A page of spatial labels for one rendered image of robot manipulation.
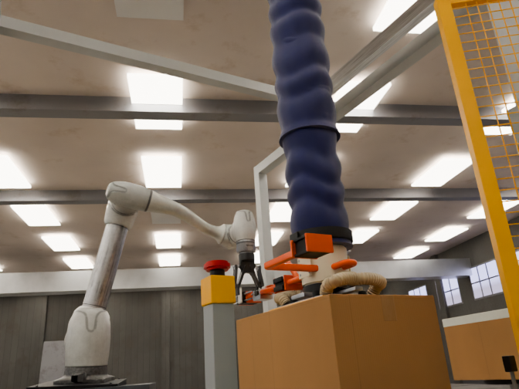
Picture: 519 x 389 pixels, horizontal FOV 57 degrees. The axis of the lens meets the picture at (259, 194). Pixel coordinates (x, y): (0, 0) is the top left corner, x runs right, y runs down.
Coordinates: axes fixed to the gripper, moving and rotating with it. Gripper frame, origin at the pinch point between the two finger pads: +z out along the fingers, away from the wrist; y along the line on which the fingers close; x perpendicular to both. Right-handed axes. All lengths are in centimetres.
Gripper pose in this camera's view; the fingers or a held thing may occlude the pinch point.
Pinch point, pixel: (249, 297)
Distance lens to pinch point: 220.5
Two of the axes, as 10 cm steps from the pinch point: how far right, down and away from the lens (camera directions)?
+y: 8.9, 1.0, 4.5
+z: 0.7, 9.4, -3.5
